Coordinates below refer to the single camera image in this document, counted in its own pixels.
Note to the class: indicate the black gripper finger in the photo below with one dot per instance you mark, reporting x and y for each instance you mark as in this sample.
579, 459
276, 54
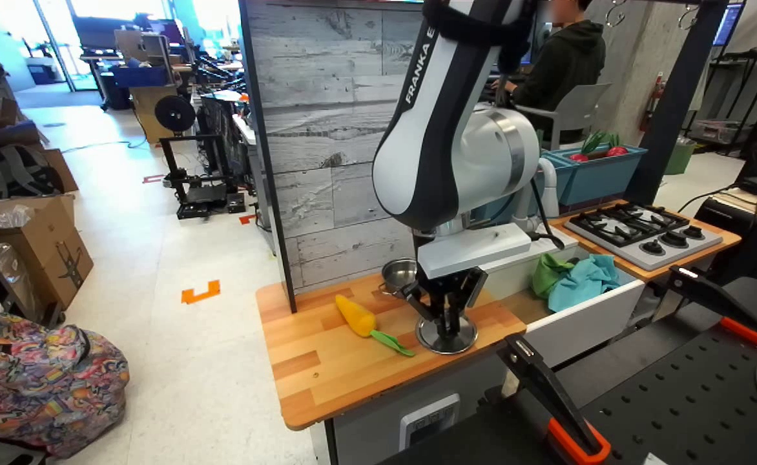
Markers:
459, 304
439, 314

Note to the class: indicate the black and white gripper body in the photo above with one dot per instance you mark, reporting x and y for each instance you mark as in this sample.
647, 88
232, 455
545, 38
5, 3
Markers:
471, 249

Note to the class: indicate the silver pot lid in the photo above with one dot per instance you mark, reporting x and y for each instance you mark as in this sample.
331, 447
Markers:
446, 341

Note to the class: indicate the orange plush carrot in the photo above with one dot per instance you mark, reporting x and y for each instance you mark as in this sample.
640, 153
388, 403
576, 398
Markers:
366, 324

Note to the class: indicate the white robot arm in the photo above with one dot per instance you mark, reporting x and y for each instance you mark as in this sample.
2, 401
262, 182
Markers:
446, 153

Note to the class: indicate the small silver pot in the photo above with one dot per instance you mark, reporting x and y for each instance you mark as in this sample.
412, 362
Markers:
399, 277

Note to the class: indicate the green cloth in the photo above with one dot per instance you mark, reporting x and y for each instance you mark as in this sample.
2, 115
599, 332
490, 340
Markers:
548, 273

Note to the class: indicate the wooden butcher block counter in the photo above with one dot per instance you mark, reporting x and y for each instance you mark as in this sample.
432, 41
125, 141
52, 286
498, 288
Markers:
322, 368

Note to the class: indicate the teal cloth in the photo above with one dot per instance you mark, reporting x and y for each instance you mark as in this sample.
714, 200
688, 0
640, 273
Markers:
590, 277

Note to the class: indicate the teal planter box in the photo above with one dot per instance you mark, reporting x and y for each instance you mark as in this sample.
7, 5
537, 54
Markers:
586, 182

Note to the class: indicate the black orange clamp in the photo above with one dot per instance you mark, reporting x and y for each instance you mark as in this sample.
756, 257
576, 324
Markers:
572, 437
733, 315

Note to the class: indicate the red toy radish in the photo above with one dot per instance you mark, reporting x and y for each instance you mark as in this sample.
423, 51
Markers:
600, 145

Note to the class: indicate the toy stove top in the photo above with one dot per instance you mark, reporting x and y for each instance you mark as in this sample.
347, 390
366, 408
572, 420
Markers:
644, 237

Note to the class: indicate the seated person in black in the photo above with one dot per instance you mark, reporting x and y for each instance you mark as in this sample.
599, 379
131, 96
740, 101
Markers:
572, 54

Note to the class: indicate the black perforated table plate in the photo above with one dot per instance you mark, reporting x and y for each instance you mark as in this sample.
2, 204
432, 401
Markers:
672, 394

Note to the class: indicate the colourful floral backpack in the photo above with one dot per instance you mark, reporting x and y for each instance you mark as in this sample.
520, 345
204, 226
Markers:
61, 388

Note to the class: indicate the cardboard box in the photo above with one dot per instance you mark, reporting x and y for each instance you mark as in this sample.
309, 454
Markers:
52, 253

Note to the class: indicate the black vertical frame post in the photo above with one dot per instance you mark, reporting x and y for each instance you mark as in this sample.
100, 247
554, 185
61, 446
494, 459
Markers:
262, 144

